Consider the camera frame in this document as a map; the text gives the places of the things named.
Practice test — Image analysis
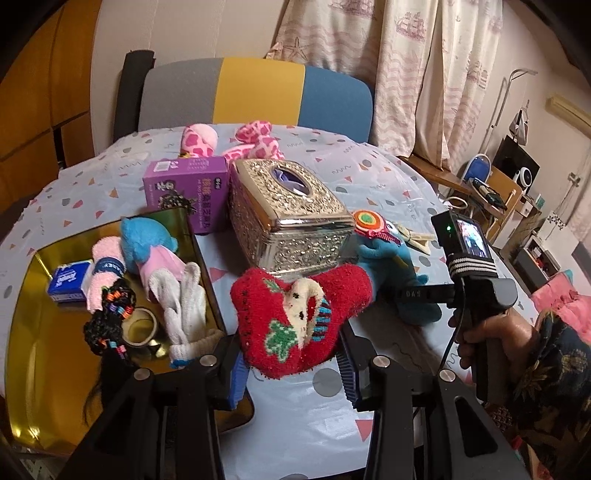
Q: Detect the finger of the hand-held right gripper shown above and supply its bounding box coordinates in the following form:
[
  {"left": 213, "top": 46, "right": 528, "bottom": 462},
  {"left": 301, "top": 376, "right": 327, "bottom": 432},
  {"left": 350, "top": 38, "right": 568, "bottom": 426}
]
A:
[{"left": 392, "top": 285, "right": 455, "bottom": 306}]

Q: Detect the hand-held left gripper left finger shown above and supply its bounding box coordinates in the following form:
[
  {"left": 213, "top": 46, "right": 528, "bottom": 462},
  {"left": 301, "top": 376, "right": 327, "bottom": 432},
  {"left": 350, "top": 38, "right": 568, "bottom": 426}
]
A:
[{"left": 60, "top": 335, "right": 250, "bottom": 480}]

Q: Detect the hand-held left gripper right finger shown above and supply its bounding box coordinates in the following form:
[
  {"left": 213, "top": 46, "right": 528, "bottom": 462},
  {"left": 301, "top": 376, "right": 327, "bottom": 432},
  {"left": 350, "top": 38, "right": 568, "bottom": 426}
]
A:
[{"left": 337, "top": 339, "right": 532, "bottom": 480}]

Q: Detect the red knitted sock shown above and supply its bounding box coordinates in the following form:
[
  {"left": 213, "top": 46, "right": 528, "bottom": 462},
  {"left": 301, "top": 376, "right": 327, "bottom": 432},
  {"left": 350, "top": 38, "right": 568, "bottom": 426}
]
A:
[{"left": 230, "top": 264, "right": 374, "bottom": 381}]

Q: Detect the clear tape roll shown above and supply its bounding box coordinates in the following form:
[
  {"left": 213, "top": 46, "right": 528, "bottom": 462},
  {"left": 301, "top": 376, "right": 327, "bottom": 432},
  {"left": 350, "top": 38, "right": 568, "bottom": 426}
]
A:
[{"left": 121, "top": 308, "right": 159, "bottom": 346}]

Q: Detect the black beaded hairpiece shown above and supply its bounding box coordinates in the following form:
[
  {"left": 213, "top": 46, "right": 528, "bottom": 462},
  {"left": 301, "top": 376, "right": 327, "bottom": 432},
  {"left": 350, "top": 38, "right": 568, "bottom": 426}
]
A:
[{"left": 83, "top": 277, "right": 137, "bottom": 416}]

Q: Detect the pink towel blue band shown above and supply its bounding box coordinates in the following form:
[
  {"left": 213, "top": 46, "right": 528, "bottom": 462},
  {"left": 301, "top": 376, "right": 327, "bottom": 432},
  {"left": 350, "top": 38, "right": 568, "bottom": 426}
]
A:
[{"left": 90, "top": 236, "right": 125, "bottom": 315}]

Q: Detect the gold mirrored tray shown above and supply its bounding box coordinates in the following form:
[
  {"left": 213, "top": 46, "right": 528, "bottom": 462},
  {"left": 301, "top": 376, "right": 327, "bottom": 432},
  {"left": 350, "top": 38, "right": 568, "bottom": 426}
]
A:
[{"left": 0, "top": 207, "right": 256, "bottom": 455}]

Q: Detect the blue tissue packet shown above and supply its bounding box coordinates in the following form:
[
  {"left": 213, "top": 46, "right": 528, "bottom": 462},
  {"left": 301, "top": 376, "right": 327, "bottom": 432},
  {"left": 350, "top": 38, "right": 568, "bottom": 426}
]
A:
[{"left": 46, "top": 259, "right": 95, "bottom": 304}]

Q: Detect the person's right forearm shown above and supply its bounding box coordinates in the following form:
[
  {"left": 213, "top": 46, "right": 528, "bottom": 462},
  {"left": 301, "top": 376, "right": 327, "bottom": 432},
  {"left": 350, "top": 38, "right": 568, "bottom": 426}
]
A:
[{"left": 489, "top": 309, "right": 591, "bottom": 480}]

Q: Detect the person's right hand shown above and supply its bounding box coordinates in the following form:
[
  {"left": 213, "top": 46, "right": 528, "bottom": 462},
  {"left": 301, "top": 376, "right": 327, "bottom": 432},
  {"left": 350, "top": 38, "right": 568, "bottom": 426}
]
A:
[{"left": 455, "top": 308, "right": 542, "bottom": 384}]

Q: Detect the large blue plush toy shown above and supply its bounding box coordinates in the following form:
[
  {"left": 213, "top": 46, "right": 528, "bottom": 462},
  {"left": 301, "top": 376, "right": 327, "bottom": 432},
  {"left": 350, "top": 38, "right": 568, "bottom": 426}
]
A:
[{"left": 358, "top": 226, "right": 444, "bottom": 326}]

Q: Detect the wooden clothespin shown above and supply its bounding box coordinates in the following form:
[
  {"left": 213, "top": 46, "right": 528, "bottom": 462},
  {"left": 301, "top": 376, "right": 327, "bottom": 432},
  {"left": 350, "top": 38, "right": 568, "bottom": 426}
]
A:
[{"left": 399, "top": 230, "right": 437, "bottom": 254}]

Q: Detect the pink cushion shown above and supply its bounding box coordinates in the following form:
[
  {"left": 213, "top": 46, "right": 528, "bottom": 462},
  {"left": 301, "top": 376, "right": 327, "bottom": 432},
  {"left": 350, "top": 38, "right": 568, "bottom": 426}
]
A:
[{"left": 531, "top": 272, "right": 591, "bottom": 319}]

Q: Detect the rainbow felt lollipop toy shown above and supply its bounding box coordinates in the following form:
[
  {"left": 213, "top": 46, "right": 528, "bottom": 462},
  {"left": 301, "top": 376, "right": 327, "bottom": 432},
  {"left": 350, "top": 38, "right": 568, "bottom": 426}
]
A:
[{"left": 352, "top": 210, "right": 402, "bottom": 243}]

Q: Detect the white sock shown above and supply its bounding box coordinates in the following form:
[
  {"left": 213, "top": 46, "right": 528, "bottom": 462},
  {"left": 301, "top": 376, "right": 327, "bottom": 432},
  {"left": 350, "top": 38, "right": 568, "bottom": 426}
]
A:
[{"left": 150, "top": 262, "right": 227, "bottom": 370}]

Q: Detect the wooden desk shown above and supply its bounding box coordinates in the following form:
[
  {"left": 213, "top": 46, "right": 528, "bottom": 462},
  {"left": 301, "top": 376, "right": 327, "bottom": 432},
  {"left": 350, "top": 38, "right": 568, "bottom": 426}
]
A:
[{"left": 462, "top": 168, "right": 525, "bottom": 241}]

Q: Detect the blue folding chair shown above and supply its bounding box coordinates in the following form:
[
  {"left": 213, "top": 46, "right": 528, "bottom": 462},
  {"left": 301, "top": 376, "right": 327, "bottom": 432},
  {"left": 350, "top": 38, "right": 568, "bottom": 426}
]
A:
[{"left": 459, "top": 154, "right": 491, "bottom": 183}]

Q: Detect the silver ornate tissue box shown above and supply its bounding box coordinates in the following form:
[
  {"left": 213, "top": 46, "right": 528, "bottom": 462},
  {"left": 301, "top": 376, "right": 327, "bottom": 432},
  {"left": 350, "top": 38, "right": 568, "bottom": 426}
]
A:
[{"left": 228, "top": 158, "right": 356, "bottom": 282}]

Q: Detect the small blue pink plush toy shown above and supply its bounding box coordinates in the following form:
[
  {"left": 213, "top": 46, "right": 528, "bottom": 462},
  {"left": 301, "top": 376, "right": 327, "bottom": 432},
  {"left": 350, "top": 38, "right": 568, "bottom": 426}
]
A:
[{"left": 121, "top": 216, "right": 185, "bottom": 296}]

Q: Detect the hanging handbag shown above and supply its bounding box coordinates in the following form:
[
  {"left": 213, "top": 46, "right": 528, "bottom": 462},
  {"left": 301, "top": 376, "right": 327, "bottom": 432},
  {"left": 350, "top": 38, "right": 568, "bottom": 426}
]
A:
[{"left": 510, "top": 108, "right": 532, "bottom": 144}]

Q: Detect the purple cardboard box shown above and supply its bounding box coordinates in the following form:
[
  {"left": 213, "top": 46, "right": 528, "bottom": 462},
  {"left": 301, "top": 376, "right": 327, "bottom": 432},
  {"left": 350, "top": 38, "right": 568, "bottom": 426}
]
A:
[{"left": 142, "top": 156, "right": 230, "bottom": 235}]

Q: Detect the pink spotted plush toy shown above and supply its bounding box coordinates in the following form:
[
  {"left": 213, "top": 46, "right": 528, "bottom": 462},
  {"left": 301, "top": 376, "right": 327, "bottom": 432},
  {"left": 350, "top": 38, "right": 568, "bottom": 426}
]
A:
[{"left": 180, "top": 120, "right": 283, "bottom": 161}]

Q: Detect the pink patterned curtain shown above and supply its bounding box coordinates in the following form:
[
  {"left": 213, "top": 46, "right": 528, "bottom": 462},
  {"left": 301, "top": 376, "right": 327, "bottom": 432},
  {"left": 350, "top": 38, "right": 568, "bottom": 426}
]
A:
[{"left": 272, "top": 0, "right": 504, "bottom": 160}]

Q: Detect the grey yellow blue chair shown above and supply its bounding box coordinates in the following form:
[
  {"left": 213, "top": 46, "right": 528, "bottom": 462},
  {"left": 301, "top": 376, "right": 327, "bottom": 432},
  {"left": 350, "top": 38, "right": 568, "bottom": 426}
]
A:
[{"left": 139, "top": 56, "right": 374, "bottom": 143}]

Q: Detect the orange wooden wardrobe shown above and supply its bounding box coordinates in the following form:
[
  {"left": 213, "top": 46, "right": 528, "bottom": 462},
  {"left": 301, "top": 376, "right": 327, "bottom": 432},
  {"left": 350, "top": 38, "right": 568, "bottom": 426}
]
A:
[{"left": 0, "top": 0, "right": 102, "bottom": 204}]

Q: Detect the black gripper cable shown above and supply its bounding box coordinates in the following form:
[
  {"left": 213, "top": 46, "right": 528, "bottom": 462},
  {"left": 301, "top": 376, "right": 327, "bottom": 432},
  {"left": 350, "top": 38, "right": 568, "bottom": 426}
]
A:
[{"left": 441, "top": 314, "right": 462, "bottom": 372}]

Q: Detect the wall air conditioner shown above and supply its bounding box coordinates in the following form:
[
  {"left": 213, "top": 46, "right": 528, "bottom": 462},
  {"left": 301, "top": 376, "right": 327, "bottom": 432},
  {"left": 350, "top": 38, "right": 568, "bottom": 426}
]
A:
[{"left": 547, "top": 95, "right": 591, "bottom": 123}]

